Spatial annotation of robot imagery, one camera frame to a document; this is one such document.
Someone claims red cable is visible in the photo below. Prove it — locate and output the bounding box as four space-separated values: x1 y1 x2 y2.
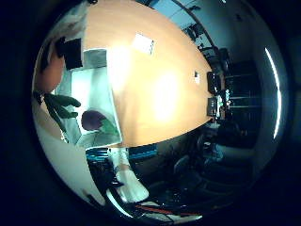
135 203 193 218

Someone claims long ceiling light strip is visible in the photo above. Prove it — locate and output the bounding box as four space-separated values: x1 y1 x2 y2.
263 46 283 140

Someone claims black monitor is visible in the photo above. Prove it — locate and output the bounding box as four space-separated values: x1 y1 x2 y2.
206 71 223 95

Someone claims black device with screen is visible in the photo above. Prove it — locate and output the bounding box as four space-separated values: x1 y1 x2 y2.
206 96 225 119

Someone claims seated person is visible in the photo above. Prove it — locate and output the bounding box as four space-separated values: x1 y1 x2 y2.
203 140 252 163

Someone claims purple plush eggplant toy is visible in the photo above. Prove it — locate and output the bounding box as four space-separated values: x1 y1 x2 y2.
80 109 120 137

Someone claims blue table frame rail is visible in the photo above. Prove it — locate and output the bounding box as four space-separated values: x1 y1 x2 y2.
86 144 158 163

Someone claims orange plush carrot toy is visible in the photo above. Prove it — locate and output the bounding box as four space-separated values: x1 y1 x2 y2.
32 51 82 142

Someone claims grey fabric container bin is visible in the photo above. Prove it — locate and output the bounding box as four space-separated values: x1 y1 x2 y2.
55 48 123 149

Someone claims large white paper tag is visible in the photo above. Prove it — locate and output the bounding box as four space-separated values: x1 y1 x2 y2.
131 32 155 56

